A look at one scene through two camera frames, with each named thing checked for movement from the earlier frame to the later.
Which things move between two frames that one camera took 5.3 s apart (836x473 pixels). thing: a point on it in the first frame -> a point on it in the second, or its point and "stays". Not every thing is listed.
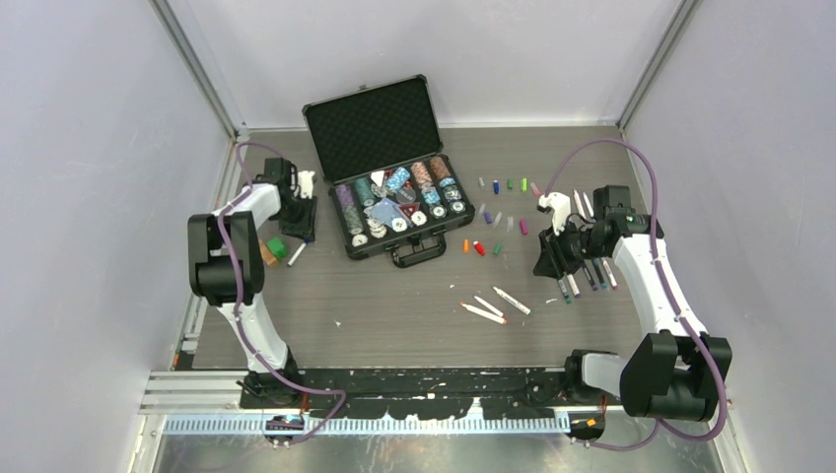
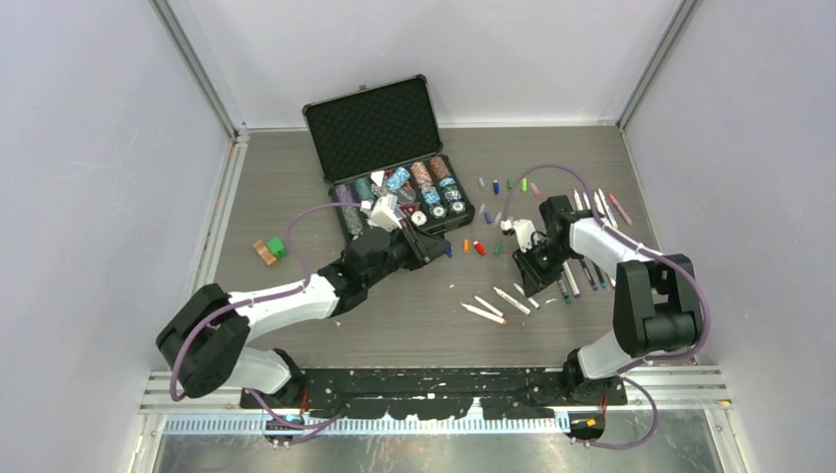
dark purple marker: (589, 276) stays
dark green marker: (565, 292) stays
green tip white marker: (513, 301) stays
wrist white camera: (306, 183) -> (383, 212)
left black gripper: (305, 229) -> (422, 247)
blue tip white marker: (303, 244) -> (521, 290)
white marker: (579, 204) stays
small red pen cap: (478, 247) stays
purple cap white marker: (574, 286) stays
